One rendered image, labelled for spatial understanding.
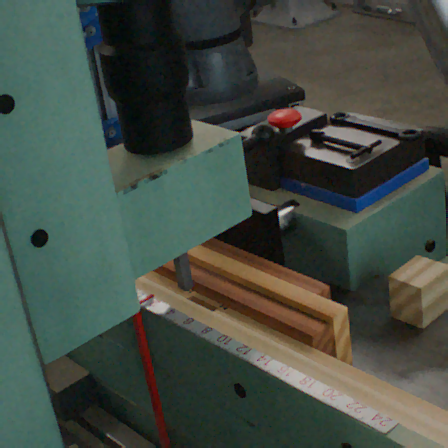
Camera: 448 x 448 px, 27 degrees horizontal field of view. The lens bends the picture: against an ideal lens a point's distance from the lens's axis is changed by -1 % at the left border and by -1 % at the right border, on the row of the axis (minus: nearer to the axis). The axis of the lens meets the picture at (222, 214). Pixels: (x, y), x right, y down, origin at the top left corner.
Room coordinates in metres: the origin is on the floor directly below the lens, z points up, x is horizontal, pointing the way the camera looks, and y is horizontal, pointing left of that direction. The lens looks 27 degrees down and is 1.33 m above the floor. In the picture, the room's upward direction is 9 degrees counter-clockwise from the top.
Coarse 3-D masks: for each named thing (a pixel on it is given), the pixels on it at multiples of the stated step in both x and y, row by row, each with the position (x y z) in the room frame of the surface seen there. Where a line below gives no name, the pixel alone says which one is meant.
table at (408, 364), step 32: (384, 288) 0.67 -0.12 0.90; (352, 320) 0.63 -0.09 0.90; (384, 320) 0.62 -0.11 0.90; (96, 352) 0.68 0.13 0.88; (128, 352) 0.64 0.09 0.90; (352, 352) 0.59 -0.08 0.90; (384, 352) 0.58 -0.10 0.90; (416, 352) 0.58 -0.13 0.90; (128, 384) 0.65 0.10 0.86; (160, 384) 0.61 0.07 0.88; (416, 384) 0.54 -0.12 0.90; (192, 416) 0.58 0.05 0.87; (224, 416) 0.55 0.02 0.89
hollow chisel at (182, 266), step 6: (186, 252) 0.64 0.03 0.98; (174, 258) 0.64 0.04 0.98; (180, 258) 0.64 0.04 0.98; (186, 258) 0.64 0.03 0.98; (174, 264) 0.64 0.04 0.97; (180, 264) 0.64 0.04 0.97; (186, 264) 0.64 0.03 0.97; (180, 270) 0.64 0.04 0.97; (186, 270) 0.64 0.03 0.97; (180, 276) 0.64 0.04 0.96; (186, 276) 0.64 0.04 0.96; (180, 282) 0.64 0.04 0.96; (186, 282) 0.64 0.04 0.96; (192, 282) 0.64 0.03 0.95; (180, 288) 0.64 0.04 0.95; (186, 288) 0.64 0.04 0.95
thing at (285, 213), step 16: (256, 208) 0.67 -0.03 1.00; (272, 208) 0.66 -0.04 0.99; (288, 208) 0.72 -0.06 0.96; (240, 224) 0.68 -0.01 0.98; (256, 224) 0.66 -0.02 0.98; (272, 224) 0.66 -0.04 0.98; (288, 224) 0.71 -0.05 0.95; (224, 240) 0.70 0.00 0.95; (240, 240) 0.68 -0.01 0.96; (256, 240) 0.67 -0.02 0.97; (272, 240) 0.66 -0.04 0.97; (272, 256) 0.66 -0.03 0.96
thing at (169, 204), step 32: (224, 128) 0.66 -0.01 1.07; (128, 160) 0.62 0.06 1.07; (160, 160) 0.62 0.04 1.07; (192, 160) 0.61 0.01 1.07; (224, 160) 0.63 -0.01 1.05; (128, 192) 0.58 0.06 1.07; (160, 192) 0.59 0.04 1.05; (192, 192) 0.61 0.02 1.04; (224, 192) 0.63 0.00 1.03; (128, 224) 0.58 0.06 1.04; (160, 224) 0.59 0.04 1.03; (192, 224) 0.61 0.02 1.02; (224, 224) 0.63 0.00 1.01; (160, 256) 0.59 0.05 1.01
